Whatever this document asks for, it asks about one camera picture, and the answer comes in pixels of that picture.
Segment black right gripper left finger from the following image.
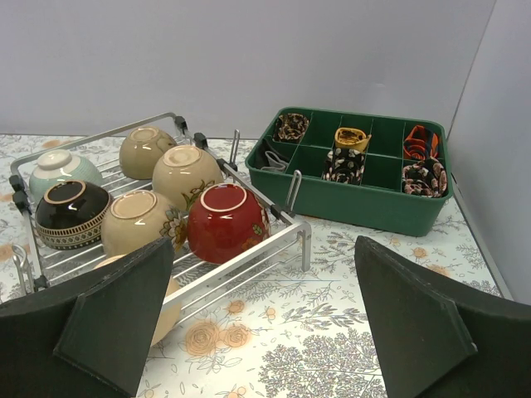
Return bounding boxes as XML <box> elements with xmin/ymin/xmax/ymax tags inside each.
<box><xmin>1</xmin><ymin>238</ymin><xmax>173</xmax><ymax>397</ymax></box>

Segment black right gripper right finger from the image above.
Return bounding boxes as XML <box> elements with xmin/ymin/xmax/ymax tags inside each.
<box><xmin>355</xmin><ymin>236</ymin><xmax>530</xmax><ymax>397</ymax></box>

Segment beige bowl bird motif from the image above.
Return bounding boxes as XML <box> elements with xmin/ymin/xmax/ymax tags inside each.
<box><xmin>87</xmin><ymin>253</ymin><xmax>180</xmax><ymax>348</ymax></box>

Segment beige floral bowl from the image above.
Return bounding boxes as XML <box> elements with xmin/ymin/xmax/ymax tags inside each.
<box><xmin>101</xmin><ymin>190</ymin><xmax>187</xmax><ymax>257</ymax></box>

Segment beige bowl white flower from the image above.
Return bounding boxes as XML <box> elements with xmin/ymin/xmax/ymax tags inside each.
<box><xmin>152</xmin><ymin>145</ymin><xmax>224</xmax><ymax>211</ymax></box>

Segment olive beige plain bowl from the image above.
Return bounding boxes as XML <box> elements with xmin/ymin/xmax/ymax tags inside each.
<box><xmin>119</xmin><ymin>126</ymin><xmax>177</xmax><ymax>180</ymax></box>

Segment silver metal dish rack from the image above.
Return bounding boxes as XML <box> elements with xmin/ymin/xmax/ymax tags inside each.
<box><xmin>9</xmin><ymin>131</ymin><xmax>311</xmax><ymax>318</ymax></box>

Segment black pink floral rolled tie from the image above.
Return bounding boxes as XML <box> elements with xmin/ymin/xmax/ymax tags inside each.
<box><xmin>402</xmin><ymin>158</ymin><xmax>448</xmax><ymax>198</ymax></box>

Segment green divided plastic box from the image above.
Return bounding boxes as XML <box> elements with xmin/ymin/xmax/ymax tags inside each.
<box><xmin>246</xmin><ymin>107</ymin><xmax>452</xmax><ymax>236</ymax></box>

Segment red ceramic bowl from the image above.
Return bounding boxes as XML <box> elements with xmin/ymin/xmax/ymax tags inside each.
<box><xmin>187</xmin><ymin>182</ymin><xmax>270</xmax><ymax>265</ymax></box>

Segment pale green ribbed bowl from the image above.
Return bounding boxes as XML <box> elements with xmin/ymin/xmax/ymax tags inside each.
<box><xmin>29</xmin><ymin>149</ymin><xmax>104</xmax><ymax>202</ymax></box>

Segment black white floral rolled tie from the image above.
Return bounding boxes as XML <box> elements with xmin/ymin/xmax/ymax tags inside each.
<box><xmin>322</xmin><ymin>148</ymin><xmax>366</xmax><ymax>185</ymax></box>

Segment orange navy striped rolled tie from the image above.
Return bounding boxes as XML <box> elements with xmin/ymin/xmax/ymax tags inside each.
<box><xmin>403</xmin><ymin>124</ymin><xmax>441</xmax><ymax>161</ymax></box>

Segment grey folded socks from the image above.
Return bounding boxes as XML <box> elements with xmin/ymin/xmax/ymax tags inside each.
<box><xmin>253</xmin><ymin>139</ymin><xmax>289</xmax><ymax>172</ymax></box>

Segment dark yellow patterned rolled tie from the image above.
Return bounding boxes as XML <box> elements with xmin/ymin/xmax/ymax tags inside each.
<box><xmin>273</xmin><ymin>113</ymin><xmax>309</xmax><ymax>144</ymax></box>

